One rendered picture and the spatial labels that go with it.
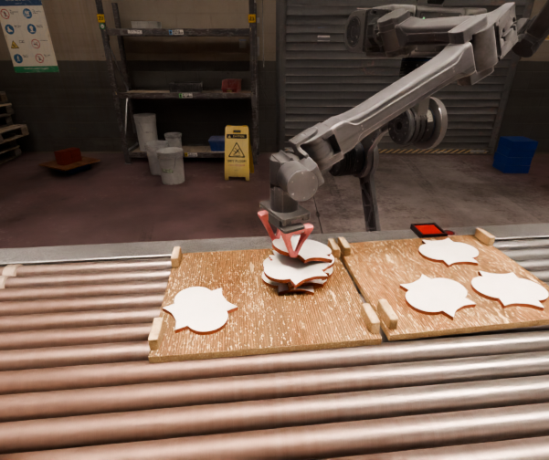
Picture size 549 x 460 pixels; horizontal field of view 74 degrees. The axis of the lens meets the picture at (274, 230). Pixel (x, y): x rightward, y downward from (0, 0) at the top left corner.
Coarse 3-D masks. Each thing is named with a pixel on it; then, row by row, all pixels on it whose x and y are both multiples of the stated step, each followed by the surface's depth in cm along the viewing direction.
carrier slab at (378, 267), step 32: (352, 256) 91; (384, 256) 91; (416, 256) 91; (480, 256) 91; (384, 288) 79; (416, 320) 70; (448, 320) 70; (480, 320) 70; (512, 320) 70; (544, 320) 70
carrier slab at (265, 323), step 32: (192, 256) 91; (224, 256) 91; (256, 256) 91; (224, 288) 79; (256, 288) 79; (320, 288) 79; (352, 288) 79; (256, 320) 70; (288, 320) 70; (320, 320) 70; (352, 320) 70; (160, 352) 62; (192, 352) 62; (224, 352) 63; (256, 352) 64
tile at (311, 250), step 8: (280, 240) 81; (296, 240) 84; (312, 240) 87; (280, 248) 77; (304, 248) 80; (312, 248) 82; (320, 248) 83; (328, 248) 84; (296, 256) 76; (304, 256) 76; (312, 256) 77; (320, 256) 78; (328, 256) 79
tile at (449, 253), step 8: (424, 240) 97; (440, 240) 97; (448, 240) 97; (424, 248) 93; (432, 248) 93; (440, 248) 93; (448, 248) 93; (456, 248) 93; (464, 248) 93; (472, 248) 93; (424, 256) 90; (432, 256) 89; (440, 256) 89; (448, 256) 89; (456, 256) 89; (464, 256) 89; (472, 256) 89; (448, 264) 86; (456, 264) 88; (464, 264) 88; (472, 264) 87
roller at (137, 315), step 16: (0, 320) 72; (16, 320) 72; (32, 320) 73; (48, 320) 73; (64, 320) 73; (80, 320) 73; (96, 320) 73; (112, 320) 74; (128, 320) 74; (144, 320) 74
